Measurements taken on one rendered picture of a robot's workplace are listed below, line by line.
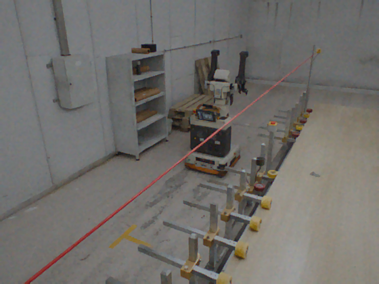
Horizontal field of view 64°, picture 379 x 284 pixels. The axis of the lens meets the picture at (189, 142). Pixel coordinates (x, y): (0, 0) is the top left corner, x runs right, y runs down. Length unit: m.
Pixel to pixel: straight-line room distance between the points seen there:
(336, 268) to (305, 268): 0.16
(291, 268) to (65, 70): 3.15
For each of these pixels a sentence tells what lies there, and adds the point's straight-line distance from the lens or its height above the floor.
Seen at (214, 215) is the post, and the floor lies 1.09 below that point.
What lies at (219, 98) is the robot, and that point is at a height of 1.02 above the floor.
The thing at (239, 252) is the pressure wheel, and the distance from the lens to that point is 1.73.
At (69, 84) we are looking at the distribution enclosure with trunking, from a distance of 3.93.
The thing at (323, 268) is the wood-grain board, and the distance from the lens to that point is 1.83.
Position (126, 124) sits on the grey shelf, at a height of 0.57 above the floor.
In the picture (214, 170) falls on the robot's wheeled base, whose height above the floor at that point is 0.12.
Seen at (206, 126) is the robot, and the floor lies 0.70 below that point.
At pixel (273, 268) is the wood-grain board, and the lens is 1.75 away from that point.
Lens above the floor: 2.11
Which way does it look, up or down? 23 degrees down
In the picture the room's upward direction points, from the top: straight up
